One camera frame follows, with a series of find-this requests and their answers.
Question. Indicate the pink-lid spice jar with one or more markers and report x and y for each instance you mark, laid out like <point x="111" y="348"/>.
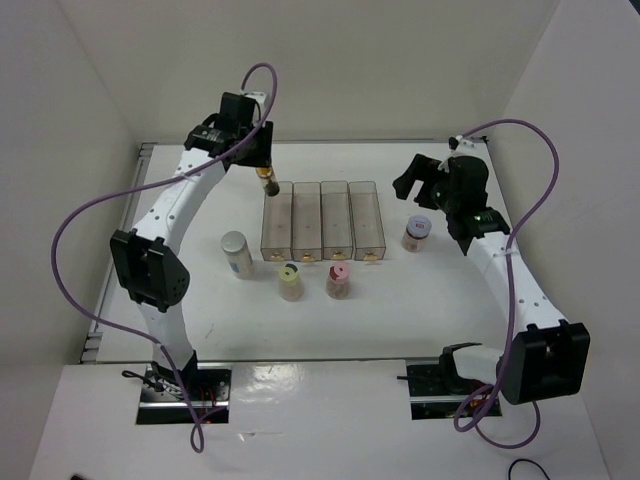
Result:
<point x="338" y="280"/>

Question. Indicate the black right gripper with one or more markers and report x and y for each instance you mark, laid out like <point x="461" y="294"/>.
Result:
<point x="422" y="168"/>

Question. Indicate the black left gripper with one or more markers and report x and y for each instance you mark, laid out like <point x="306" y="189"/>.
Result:
<point x="263" y="157"/>

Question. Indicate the yellow-lid spice jar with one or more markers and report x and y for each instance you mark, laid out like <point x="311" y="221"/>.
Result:
<point x="291" y="287"/>

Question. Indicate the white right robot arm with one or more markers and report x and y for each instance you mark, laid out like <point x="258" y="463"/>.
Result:
<point x="547" y="355"/>

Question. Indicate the clear bin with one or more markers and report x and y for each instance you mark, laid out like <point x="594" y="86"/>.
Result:
<point x="276" y="234"/>
<point x="307" y="222"/>
<point x="337" y="233"/>
<point x="369" y="239"/>

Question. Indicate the white-lid red-logo spice jar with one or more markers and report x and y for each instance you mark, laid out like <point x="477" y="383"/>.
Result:
<point x="417" y="231"/>

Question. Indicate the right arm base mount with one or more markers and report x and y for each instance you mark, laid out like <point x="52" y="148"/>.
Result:
<point x="431" y="397"/>

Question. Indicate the silver-capped blue-label shaker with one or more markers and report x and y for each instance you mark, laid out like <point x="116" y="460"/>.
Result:
<point x="236" y="250"/>

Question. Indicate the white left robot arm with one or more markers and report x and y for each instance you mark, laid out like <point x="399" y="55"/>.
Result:
<point x="146" y="257"/>

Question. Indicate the gold-capped dark sauce bottle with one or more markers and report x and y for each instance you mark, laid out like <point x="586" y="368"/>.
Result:
<point x="268" y="181"/>

